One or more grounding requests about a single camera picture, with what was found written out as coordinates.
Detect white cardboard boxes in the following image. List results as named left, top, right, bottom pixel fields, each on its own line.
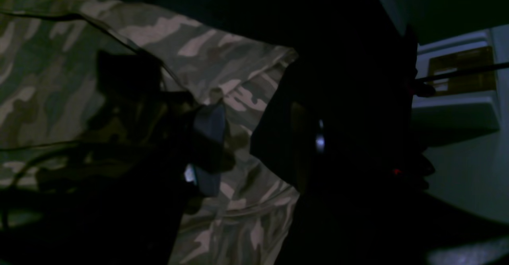
left=411, top=30, right=501, bottom=147

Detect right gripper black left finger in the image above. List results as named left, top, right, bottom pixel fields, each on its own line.
left=1, top=103, right=227, bottom=265

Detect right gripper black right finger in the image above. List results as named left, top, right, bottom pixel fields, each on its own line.
left=251, top=64, right=508, bottom=265

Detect camouflage t-shirt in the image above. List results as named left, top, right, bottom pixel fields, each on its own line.
left=1, top=0, right=299, bottom=265

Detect black table cloth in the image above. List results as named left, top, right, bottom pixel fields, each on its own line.
left=80, top=0, right=509, bottom=265

